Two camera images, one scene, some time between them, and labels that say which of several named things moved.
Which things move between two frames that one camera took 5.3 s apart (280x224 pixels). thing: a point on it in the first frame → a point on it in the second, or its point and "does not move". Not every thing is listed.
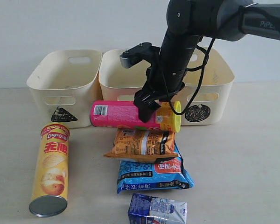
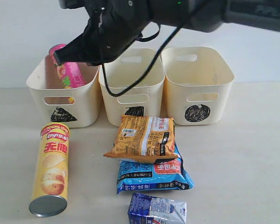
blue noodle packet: (169, 174) does not move
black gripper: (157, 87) → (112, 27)
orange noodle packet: (138, 145) does not move
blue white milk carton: (146, 209) does not move
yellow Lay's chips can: (50, 198) does not move
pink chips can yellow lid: (123, 114) → (71, 74)
